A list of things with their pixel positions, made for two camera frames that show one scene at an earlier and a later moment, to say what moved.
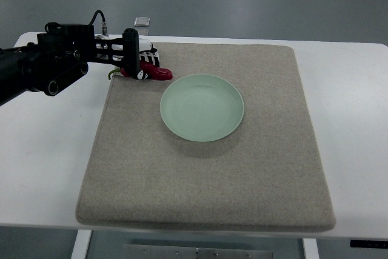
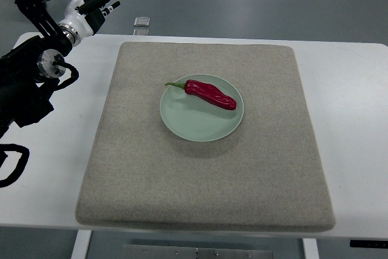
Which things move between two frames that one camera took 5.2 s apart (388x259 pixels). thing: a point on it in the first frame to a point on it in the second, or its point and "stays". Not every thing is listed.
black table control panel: [361, 244] stays
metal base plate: [139, 251] stays
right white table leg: [311, 248] stays
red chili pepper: [151, 71] to [208, 91]
